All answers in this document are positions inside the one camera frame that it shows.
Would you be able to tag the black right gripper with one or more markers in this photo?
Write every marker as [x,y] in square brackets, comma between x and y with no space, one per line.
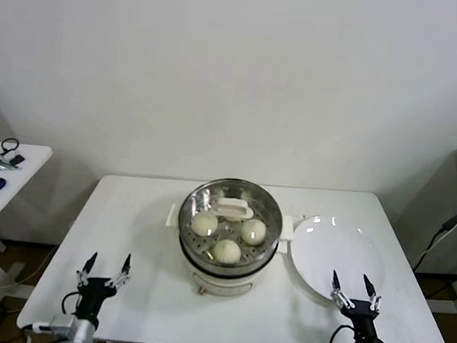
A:
[363,322]

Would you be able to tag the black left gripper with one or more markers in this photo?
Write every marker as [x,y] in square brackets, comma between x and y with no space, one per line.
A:
[94,295]

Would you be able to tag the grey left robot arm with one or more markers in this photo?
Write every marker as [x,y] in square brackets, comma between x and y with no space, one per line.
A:
[79,335]

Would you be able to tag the stainless steel steamer basket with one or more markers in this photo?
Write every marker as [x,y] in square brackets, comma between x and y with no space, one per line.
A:
[171,214]

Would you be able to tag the white round plate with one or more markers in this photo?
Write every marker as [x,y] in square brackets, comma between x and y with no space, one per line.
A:
[325,249]

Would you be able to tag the white side table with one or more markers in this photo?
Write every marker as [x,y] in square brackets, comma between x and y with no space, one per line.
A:
[23,188]

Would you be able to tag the white electric cooker base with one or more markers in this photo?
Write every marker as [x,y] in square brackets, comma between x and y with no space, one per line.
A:
[224,287]

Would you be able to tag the small black device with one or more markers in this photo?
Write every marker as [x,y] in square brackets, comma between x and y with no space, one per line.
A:
[17,160]

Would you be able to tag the small white adapter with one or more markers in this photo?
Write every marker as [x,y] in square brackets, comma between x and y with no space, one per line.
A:
[9,156]

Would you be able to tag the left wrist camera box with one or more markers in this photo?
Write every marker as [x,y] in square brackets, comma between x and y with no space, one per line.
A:
[56,328]

